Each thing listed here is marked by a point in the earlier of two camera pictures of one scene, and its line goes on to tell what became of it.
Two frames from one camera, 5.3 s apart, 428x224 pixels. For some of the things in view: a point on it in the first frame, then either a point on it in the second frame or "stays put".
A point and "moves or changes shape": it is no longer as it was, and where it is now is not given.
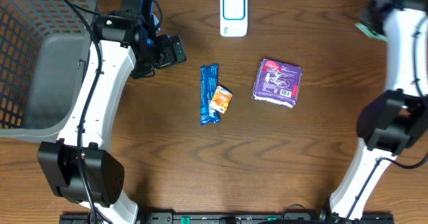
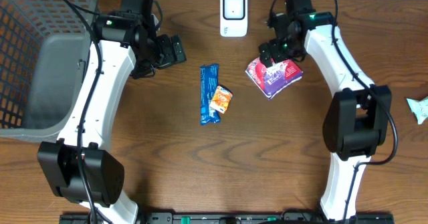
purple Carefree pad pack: [277, 82] moves or changes shape
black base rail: [232, 218] stays put
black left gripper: [170, 51] stays put
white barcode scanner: [233, 13] stays put
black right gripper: [369, 15] -> [273, 51]
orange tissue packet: [221, 99] stays put
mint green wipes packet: [369, 32] moves or changes shape
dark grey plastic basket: [46, 31] stays put
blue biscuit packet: [209, 81] stays put
